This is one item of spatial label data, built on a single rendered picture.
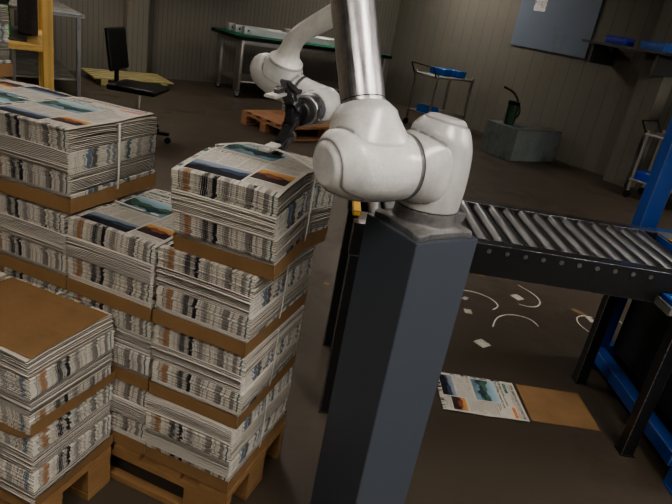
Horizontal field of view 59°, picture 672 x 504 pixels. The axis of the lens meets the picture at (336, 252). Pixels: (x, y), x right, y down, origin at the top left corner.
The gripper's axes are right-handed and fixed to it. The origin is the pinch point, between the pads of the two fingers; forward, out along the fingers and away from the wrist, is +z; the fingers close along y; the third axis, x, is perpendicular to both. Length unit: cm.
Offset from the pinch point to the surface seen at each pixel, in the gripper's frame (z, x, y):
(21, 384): 50, 33, 62
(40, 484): 50, 30, 93
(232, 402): 21, -8, 70
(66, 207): 19, 48, 31
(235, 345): 21, -7, 53
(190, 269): 19.1, 8.2, 36.5
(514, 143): -651, -25, 125
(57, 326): 36, 36, 55
